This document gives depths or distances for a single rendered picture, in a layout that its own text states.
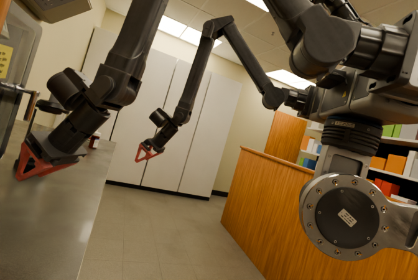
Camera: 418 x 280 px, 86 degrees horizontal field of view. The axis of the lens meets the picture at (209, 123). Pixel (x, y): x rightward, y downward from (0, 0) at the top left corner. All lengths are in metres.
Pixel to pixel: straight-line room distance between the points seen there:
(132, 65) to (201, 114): 3.38
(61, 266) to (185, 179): 3.46
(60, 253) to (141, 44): 0.42
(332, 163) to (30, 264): 0.68
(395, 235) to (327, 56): 0.46
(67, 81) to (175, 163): 3.36
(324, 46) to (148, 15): 0.31
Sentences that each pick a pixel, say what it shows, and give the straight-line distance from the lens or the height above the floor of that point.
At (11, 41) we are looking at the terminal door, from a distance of 0.73.
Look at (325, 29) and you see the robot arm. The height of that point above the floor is 1.44.
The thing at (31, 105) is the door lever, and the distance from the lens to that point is 0.80.
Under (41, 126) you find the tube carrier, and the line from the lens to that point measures 0.90.
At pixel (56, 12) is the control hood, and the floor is 1.43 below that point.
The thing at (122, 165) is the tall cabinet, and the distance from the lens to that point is 3.72.
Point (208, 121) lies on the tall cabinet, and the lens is 3.85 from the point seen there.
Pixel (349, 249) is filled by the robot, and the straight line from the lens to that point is 0.68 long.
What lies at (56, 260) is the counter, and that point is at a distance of 0.54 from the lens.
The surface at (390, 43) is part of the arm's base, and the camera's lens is 0.46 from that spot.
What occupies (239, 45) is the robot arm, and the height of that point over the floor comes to 1.60.
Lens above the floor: 1.24
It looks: 1 degrees up
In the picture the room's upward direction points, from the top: 16 degrees clockwise
